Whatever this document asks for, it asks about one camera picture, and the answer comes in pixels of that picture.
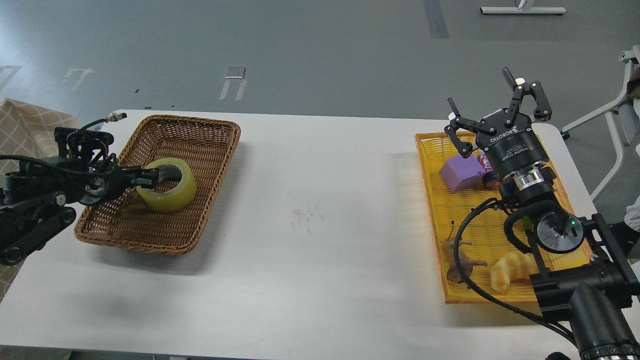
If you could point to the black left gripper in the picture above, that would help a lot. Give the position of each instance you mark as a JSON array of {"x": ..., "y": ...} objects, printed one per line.
[{"x": 110, "y": 187}]

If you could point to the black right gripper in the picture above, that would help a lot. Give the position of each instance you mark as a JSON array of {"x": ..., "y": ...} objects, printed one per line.
[{"x": 512, "y": 145}]

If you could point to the yellow tape roll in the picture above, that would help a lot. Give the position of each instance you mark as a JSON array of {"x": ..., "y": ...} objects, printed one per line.
[{"x": 170, "y": 169}]

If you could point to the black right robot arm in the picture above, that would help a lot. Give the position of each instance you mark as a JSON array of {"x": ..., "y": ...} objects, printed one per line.
[{"x": 584, "y": 280}]

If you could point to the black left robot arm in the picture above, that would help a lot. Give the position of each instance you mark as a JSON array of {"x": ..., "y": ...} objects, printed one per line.
[{"x": 37, "y": 199}]

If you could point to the small pink can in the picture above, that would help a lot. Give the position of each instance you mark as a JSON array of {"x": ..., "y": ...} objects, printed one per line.
[{"x": 490, "y": 179}]

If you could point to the brown wicker basket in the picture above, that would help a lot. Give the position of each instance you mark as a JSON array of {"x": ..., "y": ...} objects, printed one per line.
[{"x": 207, "y": 147}]

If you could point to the purple foam block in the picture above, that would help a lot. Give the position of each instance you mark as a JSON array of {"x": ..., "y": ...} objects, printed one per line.
[{"x": 461, "y": 173}]

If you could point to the white stand base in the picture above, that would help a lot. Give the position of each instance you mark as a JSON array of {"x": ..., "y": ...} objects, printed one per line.
[{"x": 522, "y": 7}]

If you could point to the beige checkered cloth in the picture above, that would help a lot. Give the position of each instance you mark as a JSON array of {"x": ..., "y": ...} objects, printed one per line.
[{"x": 28, "y": 130}]

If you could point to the toy croissant bread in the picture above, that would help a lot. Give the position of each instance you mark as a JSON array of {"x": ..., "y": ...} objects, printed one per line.
[{"x": 510, "y": 267}]

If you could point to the brown toy animal figure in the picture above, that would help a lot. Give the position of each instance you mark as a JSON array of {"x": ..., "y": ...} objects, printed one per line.
[{"x": 467, "y": 264}]

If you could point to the white chair frame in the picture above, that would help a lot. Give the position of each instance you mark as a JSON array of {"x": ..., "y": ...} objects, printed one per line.
[{"x": 620, "y": 117}]

